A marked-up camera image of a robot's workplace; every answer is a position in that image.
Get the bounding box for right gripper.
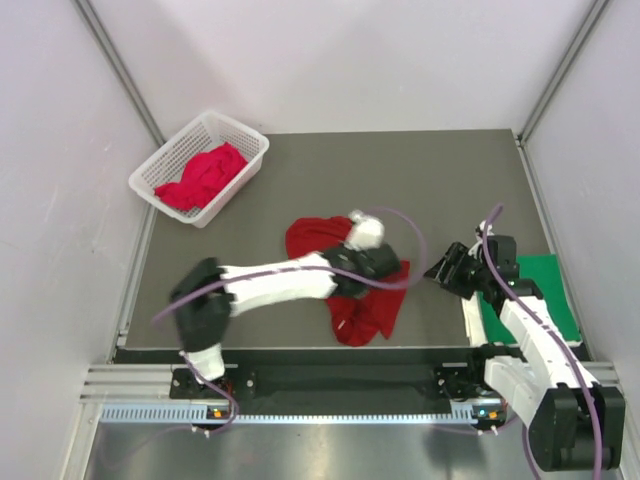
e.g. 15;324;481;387
424;241;492;300

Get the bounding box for dark red t shirt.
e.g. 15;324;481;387
285;216;406;347

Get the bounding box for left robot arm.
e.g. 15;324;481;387
170;243;402;397

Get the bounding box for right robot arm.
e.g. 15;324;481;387
425;235;626;475

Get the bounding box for folded white t shirt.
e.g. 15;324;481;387
461;295;583;347

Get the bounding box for folded green t shirt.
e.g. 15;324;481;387
479;254;582;347

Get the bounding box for white plastic basket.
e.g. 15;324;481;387
128;110;270;228

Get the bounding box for pink red t shirt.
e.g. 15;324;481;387
154;143;248;211

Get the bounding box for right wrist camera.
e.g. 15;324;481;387
475;221;519;275

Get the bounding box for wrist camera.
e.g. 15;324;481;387
475;221;519;275
344;210;385;250

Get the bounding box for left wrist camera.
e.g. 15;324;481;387
344;210;385;250

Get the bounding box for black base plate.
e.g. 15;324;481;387
117;347;551;414

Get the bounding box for grey slotted cable duct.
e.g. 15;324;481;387
100;404;478;425

